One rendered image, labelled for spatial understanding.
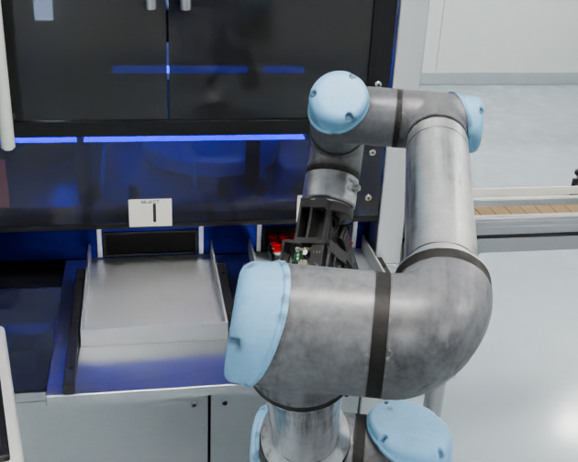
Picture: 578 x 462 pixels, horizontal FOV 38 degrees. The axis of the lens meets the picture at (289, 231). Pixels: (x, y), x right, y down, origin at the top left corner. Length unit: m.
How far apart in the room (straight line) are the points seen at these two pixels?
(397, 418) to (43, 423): 1.02
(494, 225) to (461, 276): 1.23
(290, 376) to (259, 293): 0.08
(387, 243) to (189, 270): 0.43
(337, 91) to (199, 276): 0.79
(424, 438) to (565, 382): 2.07
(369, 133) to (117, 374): 0.64
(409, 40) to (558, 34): 5.45
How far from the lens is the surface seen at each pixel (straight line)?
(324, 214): 1.12
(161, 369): 1.46
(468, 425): 2.86
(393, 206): 1.77
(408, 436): 1.12
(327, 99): 1.04
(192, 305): 1.64
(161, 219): 1.70
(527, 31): 6.96
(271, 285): 0.74
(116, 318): 1.60
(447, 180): 0.92
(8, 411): 1.53
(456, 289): 0.77
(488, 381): 3.09
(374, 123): 1.06
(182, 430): 1.98
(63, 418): 1.96
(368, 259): 1.83
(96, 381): 1.44
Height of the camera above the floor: 1.71
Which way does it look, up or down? 25 degrees down
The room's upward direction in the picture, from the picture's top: 3 degrees clockwise
